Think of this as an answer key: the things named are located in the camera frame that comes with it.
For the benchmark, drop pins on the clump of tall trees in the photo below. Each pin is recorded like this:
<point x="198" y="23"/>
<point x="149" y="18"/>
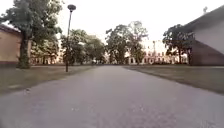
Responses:
<point x="125" y="40"/>

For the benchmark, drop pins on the clump of green trees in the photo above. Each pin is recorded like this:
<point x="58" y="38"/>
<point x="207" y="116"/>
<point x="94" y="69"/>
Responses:
<point x="83" y="46"/>

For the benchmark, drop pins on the grey asphalt path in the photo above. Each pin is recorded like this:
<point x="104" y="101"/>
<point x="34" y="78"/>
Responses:
<point x="113" y="100"/>

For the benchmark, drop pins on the pale building with arches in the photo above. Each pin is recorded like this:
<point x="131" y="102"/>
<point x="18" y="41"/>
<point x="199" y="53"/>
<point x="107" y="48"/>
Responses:
<point x="153" y="59"/>

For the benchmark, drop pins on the pale building behind trees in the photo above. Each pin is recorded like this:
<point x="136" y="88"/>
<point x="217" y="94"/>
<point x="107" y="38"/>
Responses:
<point x="46" y="59"/>

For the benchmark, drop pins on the dark tree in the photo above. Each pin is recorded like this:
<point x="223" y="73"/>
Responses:
<point x="176" y="38"/>

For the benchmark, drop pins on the grass beside grey building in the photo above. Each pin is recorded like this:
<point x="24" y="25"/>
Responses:
<point x="186" y="75"/>

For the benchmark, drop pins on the grass with bare patches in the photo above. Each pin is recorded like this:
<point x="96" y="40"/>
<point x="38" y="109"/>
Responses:
<point x="33" y="76"/>

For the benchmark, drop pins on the tall green tree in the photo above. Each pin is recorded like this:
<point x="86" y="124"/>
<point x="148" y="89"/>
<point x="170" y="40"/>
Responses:
<point x="30" y="20"/>

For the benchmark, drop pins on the grey building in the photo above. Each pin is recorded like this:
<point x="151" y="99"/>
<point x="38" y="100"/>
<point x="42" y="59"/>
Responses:
<point x="210" y="36"/>

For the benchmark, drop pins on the yellow building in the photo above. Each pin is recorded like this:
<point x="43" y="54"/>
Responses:
<point x="8" y="46"/>

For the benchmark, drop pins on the lamp post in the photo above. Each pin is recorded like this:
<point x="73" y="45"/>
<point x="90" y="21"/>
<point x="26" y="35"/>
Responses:
<point x="69" y="33"/>

